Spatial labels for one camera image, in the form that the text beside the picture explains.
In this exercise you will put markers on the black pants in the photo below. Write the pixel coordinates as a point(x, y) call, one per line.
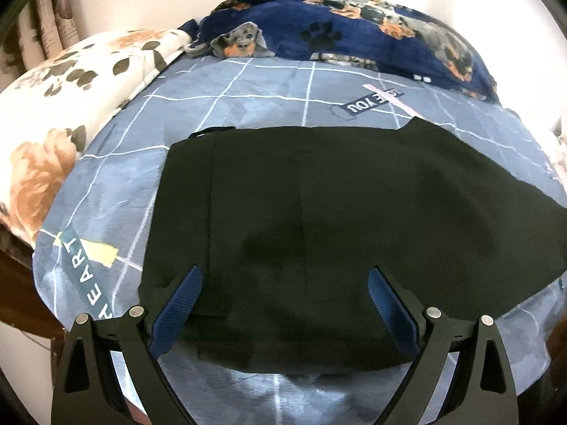
point(288, 230)

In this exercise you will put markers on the navy dog print blanket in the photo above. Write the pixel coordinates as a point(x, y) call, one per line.
point(354, 44)

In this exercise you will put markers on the blue grid bed sheet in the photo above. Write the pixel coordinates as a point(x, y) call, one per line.
point(274, 93)

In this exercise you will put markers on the beige patterned curtain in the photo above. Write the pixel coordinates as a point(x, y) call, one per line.
point(48, 17)

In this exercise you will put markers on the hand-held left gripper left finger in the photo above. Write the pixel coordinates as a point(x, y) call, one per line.
point(178, 304)

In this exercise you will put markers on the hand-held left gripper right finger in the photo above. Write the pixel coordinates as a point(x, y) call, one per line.
point(390, 305)

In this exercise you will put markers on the brown wooden bed frame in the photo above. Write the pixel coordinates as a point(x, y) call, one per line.
point(22, 292)

